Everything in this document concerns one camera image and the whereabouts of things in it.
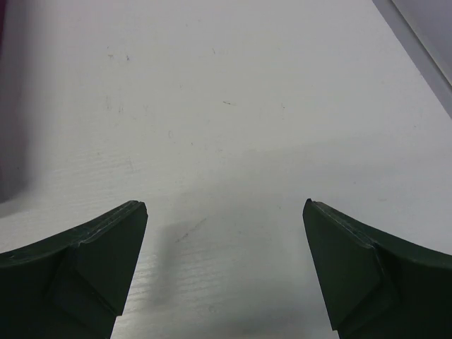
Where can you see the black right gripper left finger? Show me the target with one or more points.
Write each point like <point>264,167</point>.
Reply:
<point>73,284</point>

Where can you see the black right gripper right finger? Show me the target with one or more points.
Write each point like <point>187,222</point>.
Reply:
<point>374,284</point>

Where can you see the purple cloth wrap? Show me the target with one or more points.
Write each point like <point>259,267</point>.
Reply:
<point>11,151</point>

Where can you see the aluminium frame rail right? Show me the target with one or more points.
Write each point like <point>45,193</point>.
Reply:
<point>424,30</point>

